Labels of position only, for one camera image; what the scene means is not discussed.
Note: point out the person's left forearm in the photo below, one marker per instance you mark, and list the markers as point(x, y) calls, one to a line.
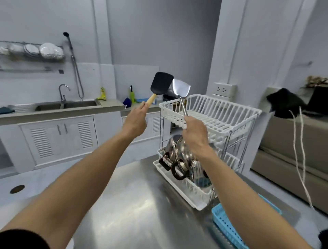
point(71, 187)

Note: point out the round floor drain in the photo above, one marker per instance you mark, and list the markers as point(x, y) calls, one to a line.
point(17, 189)

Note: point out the wide steel pan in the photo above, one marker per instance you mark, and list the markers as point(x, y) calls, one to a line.
point(183, 154)

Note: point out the chrome faucet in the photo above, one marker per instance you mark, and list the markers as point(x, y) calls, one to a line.
point(61, 97)

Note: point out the chrome towel bar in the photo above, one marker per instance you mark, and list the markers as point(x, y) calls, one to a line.
point(25, 69)

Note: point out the blue sponge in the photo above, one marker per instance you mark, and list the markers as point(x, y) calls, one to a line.
point(141, 101)

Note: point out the white bowls with dark rim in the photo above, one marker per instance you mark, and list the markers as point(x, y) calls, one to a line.
point(31, 50)

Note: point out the white louvred cabinet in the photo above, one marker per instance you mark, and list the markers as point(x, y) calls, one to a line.
point(107, 128)
point(153, 125)

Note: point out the person's left hand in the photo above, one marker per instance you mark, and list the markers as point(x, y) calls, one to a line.
point(134, 123)

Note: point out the blue scrubber ball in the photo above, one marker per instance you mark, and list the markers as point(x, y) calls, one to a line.
point(126, 103)

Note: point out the white wall socket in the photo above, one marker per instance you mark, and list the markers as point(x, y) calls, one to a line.
point(225, 89)

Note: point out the stack of white plates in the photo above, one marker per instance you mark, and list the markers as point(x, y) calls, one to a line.
point(50, 50)

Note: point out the small steel pot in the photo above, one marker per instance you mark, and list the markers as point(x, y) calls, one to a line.
point(170, 147)

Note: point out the person's right forearm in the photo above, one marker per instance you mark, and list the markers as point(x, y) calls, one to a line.
point(246, 205)

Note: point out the white two-tier dish rack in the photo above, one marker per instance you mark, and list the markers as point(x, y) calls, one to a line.
point(252, 110)

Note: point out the yellow dish soap pouch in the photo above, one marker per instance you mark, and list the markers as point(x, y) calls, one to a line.
point(102, 95)

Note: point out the blue plastic basket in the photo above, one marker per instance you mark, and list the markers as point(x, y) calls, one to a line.
point(223, 218)

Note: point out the black cloth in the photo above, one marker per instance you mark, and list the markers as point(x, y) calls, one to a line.
point(284, 102)

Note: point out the beige sofa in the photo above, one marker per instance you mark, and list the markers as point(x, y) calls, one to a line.
point(282, 143)

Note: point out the steel double sink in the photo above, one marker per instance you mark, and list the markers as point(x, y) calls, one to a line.
point(77, 104)

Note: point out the dark blue cloth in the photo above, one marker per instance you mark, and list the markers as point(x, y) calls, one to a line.
point(6, 110)

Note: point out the person's black left sleeve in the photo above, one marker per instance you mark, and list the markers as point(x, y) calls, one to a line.
point(20, 241)

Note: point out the grey kitchen counter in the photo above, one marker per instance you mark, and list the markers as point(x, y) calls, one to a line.
point(153, 109)
point(112, 105)

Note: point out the steel turner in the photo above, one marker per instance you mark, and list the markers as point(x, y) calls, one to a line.
point(180, 88)

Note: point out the steel lid with black knob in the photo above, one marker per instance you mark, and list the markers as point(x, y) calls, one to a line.
point(196, 172)

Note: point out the person's right hand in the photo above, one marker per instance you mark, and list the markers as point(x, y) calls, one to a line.
point(197, 136)

